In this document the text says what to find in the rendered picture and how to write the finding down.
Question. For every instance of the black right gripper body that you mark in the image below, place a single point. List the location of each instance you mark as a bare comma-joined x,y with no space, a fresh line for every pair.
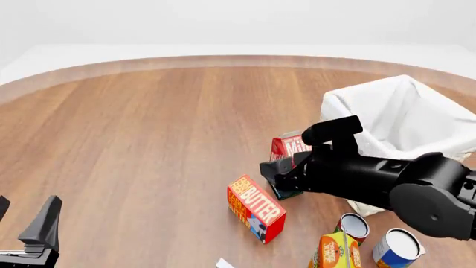
294,178

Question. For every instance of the orange juice carton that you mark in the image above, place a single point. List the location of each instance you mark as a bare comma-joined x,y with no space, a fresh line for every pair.
334,249

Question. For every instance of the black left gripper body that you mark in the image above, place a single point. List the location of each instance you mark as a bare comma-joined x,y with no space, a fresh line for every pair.
29,259

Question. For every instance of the dark green flat box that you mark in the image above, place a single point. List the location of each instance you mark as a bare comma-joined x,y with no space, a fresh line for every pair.
284,195

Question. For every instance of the red and orange butter box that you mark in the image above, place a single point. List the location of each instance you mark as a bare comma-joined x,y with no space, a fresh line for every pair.
260,209

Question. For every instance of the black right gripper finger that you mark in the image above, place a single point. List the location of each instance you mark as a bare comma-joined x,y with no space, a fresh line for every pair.
277,168

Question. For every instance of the small white box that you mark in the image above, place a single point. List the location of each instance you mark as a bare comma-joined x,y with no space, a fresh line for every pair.
224,263

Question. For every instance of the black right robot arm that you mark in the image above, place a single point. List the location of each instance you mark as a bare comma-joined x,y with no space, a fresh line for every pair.
416,190

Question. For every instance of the red and green tin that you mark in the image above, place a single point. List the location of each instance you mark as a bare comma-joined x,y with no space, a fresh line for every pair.
354,225

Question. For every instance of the red milk carton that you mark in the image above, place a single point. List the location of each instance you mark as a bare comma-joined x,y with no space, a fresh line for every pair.
286,146

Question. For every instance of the blue and yellow tin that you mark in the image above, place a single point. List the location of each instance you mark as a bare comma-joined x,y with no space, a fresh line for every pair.
399,248

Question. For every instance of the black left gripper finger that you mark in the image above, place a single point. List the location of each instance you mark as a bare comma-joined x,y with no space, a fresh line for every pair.
2,207
44,227

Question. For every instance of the white cloth-lined basket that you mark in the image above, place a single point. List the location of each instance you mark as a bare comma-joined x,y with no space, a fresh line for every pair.
401,120

